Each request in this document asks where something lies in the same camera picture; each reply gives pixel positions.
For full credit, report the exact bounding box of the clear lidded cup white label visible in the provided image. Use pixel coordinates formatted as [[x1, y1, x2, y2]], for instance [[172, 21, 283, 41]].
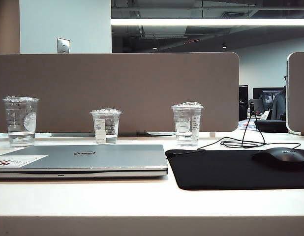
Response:
[[171, 101, 205, 147]]

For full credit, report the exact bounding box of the short clear plastic cup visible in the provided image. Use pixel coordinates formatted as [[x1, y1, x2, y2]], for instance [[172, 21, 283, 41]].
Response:
[[90, 108, 123, 145]]

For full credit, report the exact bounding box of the silver Dell laptop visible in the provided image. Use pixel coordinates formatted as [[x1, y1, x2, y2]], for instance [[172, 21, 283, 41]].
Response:
[[0, 144, 169, 180]]

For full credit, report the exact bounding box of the tall clear plastic cup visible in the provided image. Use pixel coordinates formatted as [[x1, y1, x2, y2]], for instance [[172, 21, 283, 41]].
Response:
[[2, 95, 40, 148]]

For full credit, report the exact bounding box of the white red laptop sticker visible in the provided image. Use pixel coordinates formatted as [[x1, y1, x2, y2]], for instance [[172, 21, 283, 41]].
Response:
[[0, 154, 48, 169]]

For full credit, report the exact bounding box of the wide brown desk divider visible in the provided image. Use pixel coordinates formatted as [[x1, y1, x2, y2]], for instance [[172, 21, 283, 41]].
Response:
[[0, 51, 240, 135]]

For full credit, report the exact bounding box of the black mouse pad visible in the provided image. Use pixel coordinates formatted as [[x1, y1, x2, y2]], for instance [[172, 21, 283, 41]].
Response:
[[165, 148, 304, 191]]

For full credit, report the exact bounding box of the dark narrow monitor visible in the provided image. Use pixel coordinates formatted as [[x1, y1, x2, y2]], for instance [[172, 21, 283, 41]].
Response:
[[239, 85, 249, 121]]

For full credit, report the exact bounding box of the colourful printed paper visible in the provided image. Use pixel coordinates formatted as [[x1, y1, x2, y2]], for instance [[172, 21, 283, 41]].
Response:
[[238, 119, 257, 130]]

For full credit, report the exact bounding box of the white ceiling light strip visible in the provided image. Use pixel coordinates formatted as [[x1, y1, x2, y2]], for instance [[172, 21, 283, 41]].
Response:
[[111, 18, 304, 26]]

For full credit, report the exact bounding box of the black computer monitor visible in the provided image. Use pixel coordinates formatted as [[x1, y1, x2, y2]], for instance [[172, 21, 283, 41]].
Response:
[[252, 87, 284, 110]]

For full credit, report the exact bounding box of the black soft case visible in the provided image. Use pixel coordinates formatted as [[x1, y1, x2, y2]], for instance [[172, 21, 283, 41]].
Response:
[[254, 119, 288, 133]]

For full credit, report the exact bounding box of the person in grey jacket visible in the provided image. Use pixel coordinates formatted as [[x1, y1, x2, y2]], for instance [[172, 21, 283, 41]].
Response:
[[272, 75, 288, 120]]

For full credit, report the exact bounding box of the black computer mouse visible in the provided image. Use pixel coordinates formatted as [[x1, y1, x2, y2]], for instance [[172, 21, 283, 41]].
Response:
[[251, 147, 304, 170]]

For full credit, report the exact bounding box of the brown divider with white edge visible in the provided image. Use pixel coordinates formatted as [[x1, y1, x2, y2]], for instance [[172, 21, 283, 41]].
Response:
[[286, 51, 304, 136]]

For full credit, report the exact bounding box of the thin black cable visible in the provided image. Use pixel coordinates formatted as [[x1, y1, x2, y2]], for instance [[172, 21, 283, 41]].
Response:
[[166, 112, 303, 155]]

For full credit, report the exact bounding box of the metal wall plate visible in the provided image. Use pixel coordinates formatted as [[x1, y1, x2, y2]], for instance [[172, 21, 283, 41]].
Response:
[[57, 37, 71, 54]]

